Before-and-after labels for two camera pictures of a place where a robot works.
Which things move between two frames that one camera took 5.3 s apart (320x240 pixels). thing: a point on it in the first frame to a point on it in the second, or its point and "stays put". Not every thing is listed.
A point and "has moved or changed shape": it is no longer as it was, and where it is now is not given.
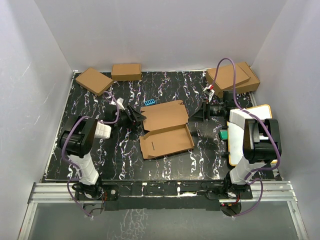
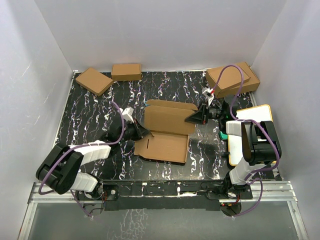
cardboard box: x=94 y=81 stays put
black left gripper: x=137 y=117 to x=140 y=131
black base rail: x=211 y=196 stays put
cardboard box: x=167 y=130 has moved or changed shape
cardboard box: x=123 y=72 stays put
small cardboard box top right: x=224 y=77 stays put
